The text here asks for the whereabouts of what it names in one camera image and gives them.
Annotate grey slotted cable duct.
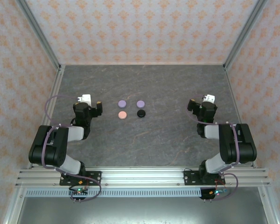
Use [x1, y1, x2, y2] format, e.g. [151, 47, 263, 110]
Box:
[25, 188, 203, 198]

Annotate aluminium table edge rail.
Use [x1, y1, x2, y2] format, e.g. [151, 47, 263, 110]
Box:
[2, 65, 66, 224]
[224, 65, 280, 224]

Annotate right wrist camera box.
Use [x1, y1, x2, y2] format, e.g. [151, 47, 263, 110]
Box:
[202, 94, 216, 104]

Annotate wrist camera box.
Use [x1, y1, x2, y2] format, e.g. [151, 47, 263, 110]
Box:
[202, 94, 216, 104]
[77, 93, 92, 104]

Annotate small controller circuit board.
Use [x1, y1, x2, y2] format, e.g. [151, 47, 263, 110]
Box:
[200, 188, 228, 200]
[69, 186, 88, 196]

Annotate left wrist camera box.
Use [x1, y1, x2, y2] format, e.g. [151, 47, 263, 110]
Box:
[77, 93, 92, 104]

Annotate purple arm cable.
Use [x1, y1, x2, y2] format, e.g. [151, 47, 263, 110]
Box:
[185, 94, 239, 168]
[41, 94, 80, 175]

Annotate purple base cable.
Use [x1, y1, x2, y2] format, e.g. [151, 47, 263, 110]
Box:
[205, 171, 239, 201]
[60, 171, 102, 203]

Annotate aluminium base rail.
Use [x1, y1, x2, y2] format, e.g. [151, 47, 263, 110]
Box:
[15, 167, 270, 187]

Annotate aluminium frame corner post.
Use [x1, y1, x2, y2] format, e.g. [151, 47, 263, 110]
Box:
[223, 0, 269, 70]
[15, 0, 63, 70]

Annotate grey metal panel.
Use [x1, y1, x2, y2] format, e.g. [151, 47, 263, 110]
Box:
[13, 196, 275, 224]

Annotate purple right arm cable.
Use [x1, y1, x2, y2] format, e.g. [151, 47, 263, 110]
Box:
[185, 94, 239, 168]

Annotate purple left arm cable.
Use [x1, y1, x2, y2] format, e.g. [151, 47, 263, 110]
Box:
[41, 94, 80, 175]

